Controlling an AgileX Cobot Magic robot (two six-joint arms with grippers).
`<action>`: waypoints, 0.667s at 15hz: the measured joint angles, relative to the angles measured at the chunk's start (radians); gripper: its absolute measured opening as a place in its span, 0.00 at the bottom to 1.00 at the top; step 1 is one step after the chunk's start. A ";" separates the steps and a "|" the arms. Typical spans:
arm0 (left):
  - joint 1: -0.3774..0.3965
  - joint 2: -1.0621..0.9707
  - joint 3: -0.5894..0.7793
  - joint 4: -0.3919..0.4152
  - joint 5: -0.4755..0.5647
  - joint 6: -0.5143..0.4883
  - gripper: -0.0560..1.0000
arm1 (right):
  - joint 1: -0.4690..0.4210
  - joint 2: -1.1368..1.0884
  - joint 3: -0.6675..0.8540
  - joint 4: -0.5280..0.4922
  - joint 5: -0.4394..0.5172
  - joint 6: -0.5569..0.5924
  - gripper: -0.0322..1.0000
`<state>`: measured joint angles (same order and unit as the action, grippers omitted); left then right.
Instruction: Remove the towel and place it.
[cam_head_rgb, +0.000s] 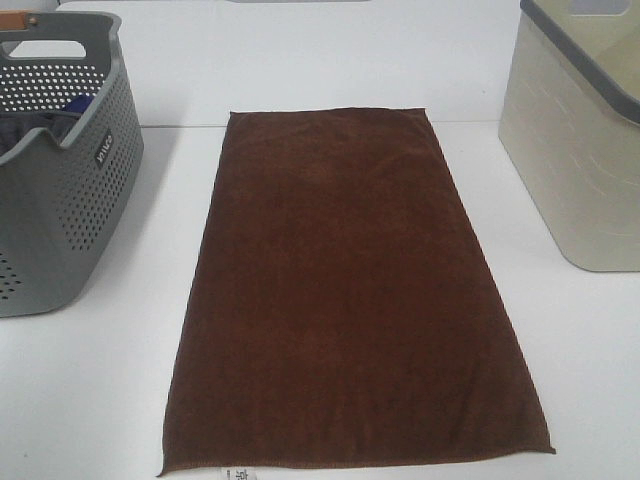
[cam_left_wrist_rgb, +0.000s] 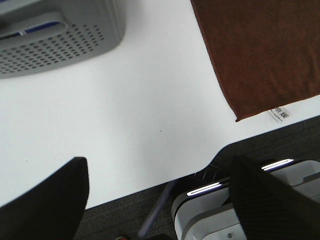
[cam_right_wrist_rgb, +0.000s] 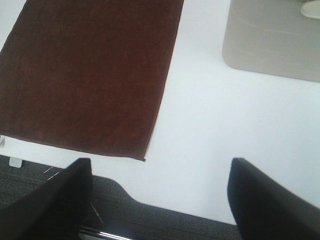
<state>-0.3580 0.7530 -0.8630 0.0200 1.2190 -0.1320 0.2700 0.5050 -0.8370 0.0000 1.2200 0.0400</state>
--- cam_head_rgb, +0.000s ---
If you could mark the brown leather basket handle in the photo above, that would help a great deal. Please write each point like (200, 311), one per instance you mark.
(15, 20)

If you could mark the brown towel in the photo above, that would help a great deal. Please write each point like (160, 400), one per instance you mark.
(342, 313)

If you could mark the grey cloth in basket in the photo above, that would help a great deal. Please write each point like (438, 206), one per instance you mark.
(16, 125)

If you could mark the grey perforated laundry basket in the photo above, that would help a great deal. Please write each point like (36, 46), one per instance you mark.
(62, 200)

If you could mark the beige plastic bin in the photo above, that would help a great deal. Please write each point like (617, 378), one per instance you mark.
(570, 125)

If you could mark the blue cloth in basket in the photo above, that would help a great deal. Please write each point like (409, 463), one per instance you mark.
(79, 104)

